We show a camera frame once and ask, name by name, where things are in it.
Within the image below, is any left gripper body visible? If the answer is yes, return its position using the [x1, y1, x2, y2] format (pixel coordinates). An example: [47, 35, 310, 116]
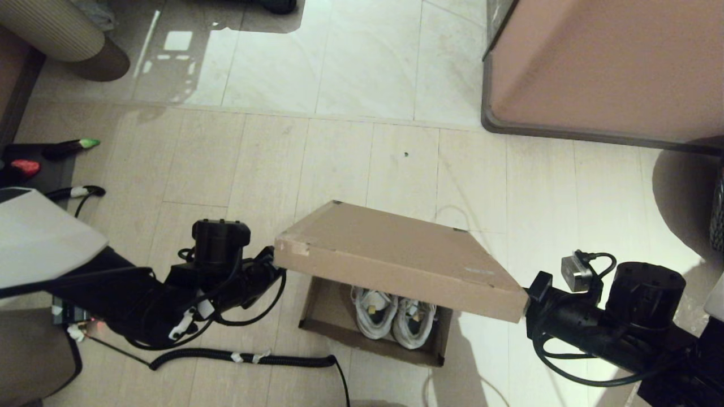
[225, 246, 286, 311]

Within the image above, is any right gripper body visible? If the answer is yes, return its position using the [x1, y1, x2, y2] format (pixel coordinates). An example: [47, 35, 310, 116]
[525, 271, 610, 348]

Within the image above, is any brown cardboard shoebox lid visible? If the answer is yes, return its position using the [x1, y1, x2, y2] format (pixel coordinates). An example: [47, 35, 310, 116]
[274, 200, 530, 324]

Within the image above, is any brown cardboard shoebox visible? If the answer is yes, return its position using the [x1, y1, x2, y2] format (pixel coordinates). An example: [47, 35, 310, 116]
[299, 276, 454, 368]

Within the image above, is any white sneaker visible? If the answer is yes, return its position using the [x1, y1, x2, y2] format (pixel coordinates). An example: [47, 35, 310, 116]
[350, 285, 399, 340]
[393, 297, 438, 350]

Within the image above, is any grey mesh basket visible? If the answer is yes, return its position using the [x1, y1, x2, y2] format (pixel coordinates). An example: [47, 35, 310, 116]
[709, 170, 724, 253]

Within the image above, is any black object with green tip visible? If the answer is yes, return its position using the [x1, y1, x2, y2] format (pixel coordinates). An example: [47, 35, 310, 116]
[42, 138, 101, 161]

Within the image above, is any black object with red tip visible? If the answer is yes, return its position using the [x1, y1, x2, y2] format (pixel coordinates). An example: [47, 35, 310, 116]
[0, 159, 42, 187]

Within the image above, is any dark brown furniture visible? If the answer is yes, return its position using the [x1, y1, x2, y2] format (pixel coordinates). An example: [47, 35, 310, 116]
[0, 25, 47, 149]

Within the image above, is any beige ribbed round pouffe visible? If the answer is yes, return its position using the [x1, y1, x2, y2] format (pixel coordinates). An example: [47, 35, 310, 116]
[0, 0, 131, 83]

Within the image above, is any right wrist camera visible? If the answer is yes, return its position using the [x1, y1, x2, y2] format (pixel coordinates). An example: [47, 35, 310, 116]
[560, 250, 617, 296]

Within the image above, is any black coiled cable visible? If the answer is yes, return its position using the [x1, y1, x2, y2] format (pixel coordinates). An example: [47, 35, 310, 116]
[149, 348, 351, 407]

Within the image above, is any black cable with white tape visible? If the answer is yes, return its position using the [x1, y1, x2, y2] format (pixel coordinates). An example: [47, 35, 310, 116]
[45, 185, 107, 219]

